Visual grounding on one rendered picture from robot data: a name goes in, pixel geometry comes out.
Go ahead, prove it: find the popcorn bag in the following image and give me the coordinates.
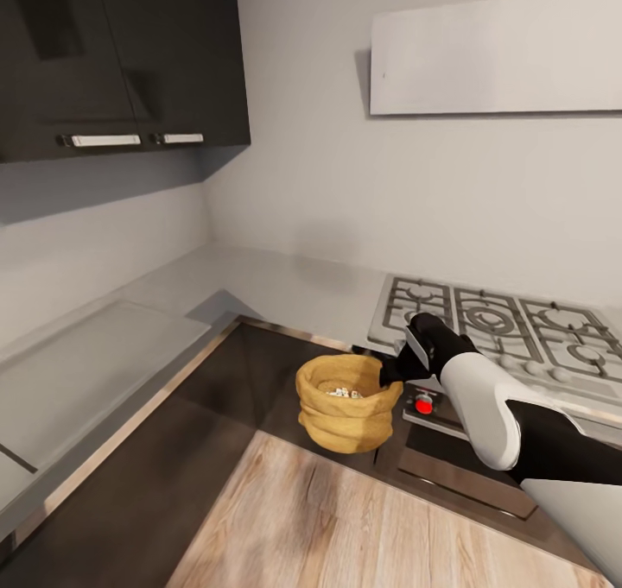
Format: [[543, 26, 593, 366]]
[[295, 354, 403, 454]]

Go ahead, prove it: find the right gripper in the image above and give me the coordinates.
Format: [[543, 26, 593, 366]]
[[379, 347, 433, 387]]

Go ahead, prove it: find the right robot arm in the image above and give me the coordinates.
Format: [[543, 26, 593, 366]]
[[379, 313, 622, 588]]

